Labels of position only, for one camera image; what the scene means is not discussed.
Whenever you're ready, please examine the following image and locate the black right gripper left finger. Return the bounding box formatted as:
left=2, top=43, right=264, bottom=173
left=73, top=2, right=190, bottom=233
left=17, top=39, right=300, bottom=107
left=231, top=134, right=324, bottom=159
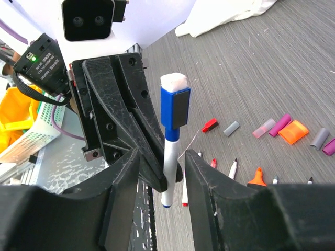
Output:
left=1, top=150, right=140, bottom=250

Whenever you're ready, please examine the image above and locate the blue capped white marker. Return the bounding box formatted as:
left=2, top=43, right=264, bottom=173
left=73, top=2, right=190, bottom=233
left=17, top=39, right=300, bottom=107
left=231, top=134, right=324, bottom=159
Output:
left=160, top=73, right=191, bottom=208

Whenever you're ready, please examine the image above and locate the grey pen cap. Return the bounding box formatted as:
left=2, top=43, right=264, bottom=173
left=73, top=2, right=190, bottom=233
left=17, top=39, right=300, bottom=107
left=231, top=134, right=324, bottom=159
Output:
left=224, top=121, right=240, bottom=137
left=310, top=128, right=330, bottom=150

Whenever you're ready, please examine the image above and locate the white perforated plastic basket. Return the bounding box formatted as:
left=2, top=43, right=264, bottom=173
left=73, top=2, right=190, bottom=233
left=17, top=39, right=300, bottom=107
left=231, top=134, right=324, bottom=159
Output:
left=1, top=102, right=60, bottom=164

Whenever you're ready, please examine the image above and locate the orange capped black highlighter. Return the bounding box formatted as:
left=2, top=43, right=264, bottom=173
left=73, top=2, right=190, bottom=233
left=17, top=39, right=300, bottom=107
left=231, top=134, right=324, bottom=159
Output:
left=247, top=167, right=267, bottom=189

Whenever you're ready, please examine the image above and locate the orange highlighter cap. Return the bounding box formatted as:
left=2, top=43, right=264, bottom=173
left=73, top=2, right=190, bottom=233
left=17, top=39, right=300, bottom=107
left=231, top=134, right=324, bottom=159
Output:
left=278, top=120, right=309, bottom=145

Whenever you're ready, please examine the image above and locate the purple capped white marker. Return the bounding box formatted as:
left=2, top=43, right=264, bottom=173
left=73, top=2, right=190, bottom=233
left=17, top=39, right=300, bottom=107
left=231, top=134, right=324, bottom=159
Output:
left=228, top=158, right=238, bottom=180

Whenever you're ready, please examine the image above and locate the yellow plastic bin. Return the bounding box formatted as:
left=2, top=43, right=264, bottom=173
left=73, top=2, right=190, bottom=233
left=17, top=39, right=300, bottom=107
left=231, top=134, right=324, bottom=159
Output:
left=1, top=87, right=39, bottom=152

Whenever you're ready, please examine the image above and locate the grey capped white marker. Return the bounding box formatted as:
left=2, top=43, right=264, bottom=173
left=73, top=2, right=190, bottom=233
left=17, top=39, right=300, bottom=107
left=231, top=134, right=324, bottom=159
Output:
left=272, top=175, right=278, bottom=185

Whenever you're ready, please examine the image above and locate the magenta pen cap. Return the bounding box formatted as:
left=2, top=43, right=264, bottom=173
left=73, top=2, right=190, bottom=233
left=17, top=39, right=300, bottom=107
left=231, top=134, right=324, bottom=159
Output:
left=269, top=113, right=292, bottom=137
left=322, top=138, right=335, bottom=156

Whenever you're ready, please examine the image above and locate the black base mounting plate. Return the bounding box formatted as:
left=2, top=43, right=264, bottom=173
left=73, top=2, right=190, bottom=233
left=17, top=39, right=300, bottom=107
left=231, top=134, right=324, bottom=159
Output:
left=128, top=179, right=158, bottom=251

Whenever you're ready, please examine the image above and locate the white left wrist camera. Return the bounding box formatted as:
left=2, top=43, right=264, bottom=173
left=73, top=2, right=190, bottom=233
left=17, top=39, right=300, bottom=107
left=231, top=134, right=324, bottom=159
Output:
left=57, top=1, right=127, bottom=64

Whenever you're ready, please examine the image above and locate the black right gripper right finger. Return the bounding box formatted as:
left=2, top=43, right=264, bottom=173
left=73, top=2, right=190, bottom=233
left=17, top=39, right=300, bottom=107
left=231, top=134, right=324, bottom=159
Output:
left=185, top=150, right=334, bottom=250

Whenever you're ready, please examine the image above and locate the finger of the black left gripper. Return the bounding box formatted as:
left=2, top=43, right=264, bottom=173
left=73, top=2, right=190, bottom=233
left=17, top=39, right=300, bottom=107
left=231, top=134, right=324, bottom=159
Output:
left=115, top=53, right=183, bottom=184
left=83, top=56, right=167, bottom=192

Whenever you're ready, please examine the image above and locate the white crumpled cloth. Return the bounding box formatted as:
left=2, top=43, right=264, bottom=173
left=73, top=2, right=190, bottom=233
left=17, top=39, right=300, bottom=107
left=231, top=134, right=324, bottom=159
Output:
left=175, top=0, right=276, bottom=38

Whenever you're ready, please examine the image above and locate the red pen cap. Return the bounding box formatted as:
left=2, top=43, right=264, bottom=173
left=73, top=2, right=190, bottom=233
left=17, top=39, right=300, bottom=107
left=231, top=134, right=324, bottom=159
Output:
left=202, top=118, right=219, bottom=133

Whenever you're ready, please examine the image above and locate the pink translucent pen cap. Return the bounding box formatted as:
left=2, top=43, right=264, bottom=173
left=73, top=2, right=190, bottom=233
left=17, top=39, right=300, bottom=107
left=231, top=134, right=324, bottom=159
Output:
left=252, top=118, right=276, bottom=139

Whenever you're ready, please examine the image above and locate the red capped white marker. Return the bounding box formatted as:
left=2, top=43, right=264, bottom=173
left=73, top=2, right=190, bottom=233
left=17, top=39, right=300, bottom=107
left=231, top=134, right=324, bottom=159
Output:
left=182, top=173, right=188, bottom=207

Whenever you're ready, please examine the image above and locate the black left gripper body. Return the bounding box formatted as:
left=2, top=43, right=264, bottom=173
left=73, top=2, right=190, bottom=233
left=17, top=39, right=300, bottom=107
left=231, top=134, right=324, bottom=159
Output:
left=71, top=53, right=149, bottom=163

